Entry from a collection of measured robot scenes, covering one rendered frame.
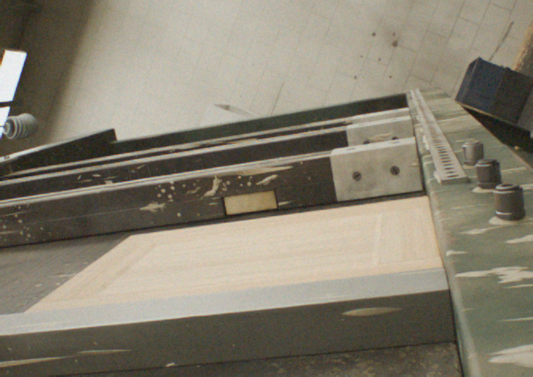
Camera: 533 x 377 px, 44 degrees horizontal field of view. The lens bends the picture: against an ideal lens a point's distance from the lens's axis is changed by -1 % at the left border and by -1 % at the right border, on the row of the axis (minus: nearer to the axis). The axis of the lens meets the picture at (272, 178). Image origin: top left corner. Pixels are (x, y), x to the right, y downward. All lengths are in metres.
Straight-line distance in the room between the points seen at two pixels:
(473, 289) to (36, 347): 0.34
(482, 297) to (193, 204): 0.67
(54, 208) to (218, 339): 0.65
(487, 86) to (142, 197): 4.12
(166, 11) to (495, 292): 5.95
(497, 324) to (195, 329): 0.23
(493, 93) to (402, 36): 1.29
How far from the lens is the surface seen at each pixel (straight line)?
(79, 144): 2.36
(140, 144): 2.52
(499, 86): 5.00
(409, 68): 5.97
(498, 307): 0.42
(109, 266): 0.81
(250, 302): 0.52
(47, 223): 1.14
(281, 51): 6.03
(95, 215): 1.10
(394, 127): 1.30
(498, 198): 0.59
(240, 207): 1.02
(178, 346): 0.53
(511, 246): 0.53
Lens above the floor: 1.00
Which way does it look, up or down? 6 degrees up
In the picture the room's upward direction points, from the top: 68 degrees counter-clockwise
